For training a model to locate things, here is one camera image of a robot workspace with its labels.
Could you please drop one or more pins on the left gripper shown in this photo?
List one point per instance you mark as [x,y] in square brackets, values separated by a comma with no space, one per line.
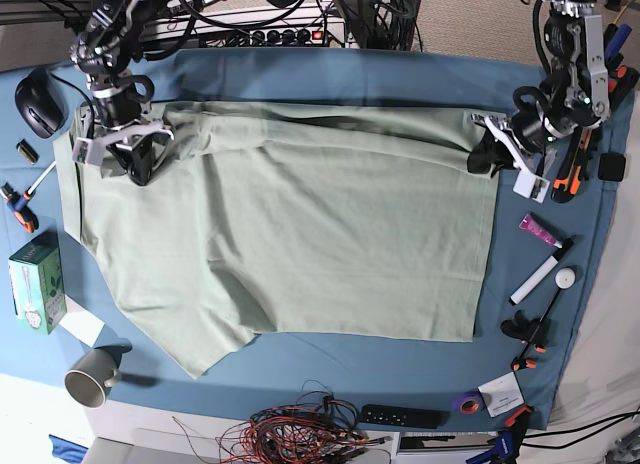
[501,149]

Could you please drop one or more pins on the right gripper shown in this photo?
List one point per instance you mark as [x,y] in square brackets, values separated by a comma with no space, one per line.
[142,150]

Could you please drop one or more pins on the pale green T-shirt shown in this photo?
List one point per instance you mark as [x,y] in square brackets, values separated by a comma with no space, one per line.
[270,217]

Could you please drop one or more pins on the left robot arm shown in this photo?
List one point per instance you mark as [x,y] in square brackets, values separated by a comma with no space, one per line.
[569,41]

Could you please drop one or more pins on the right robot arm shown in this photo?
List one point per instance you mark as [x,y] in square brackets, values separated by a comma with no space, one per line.
[121,101]

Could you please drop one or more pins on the blue table cloth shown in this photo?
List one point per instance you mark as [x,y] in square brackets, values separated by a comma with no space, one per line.
[592,366]

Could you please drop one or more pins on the purple glue tube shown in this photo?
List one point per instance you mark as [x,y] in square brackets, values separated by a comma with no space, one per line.
[533,226]

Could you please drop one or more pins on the orange black utility knife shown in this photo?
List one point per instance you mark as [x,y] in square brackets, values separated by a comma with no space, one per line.
[573,170]

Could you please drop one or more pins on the white ballpoint pen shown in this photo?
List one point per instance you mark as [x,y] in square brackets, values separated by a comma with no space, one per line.
[32,189]

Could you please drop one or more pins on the small battery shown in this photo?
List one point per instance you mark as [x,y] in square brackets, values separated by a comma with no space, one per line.
[27,152]

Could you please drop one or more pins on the black computer mouse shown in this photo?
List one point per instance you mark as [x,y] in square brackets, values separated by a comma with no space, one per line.
[37,106]

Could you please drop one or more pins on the blue orange screwdriver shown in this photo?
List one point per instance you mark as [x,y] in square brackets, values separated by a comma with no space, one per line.
[18,205]

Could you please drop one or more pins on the black square pad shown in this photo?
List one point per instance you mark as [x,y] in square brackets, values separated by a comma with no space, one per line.
[612,166]

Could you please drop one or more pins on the white black marker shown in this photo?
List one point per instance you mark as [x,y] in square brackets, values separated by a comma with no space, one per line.
[541,272]

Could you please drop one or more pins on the white round cap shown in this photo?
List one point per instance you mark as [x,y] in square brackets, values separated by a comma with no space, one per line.
[565,278]

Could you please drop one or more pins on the green tea box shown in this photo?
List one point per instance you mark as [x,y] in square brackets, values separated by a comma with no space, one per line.
[37,286]

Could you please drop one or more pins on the orange black spring clamp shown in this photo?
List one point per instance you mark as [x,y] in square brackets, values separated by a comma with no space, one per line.
[621,82]

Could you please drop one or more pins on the white paper sheet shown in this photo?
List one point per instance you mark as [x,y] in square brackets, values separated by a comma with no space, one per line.
[81,323]

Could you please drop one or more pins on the black orange bar clamp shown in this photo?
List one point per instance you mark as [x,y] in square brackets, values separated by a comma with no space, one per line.
[532,333]

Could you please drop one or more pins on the black power strip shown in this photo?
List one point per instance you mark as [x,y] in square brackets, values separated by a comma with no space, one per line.
[277,38]

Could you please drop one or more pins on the grey ceramic mug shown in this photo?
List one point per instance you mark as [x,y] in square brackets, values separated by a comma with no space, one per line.
[90,380]

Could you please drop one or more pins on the white paper card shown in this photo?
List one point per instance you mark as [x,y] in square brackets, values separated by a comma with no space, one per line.
[501,394]

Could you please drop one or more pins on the purple tape roll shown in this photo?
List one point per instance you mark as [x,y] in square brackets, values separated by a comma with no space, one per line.
[469,403]

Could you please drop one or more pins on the black remote control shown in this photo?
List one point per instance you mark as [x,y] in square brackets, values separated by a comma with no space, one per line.
[402,417]

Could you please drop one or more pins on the blue black bar clamp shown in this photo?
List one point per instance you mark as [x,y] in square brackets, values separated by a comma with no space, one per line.
[506,446]

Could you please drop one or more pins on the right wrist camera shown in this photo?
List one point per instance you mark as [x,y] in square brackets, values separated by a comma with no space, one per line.
[88,151]

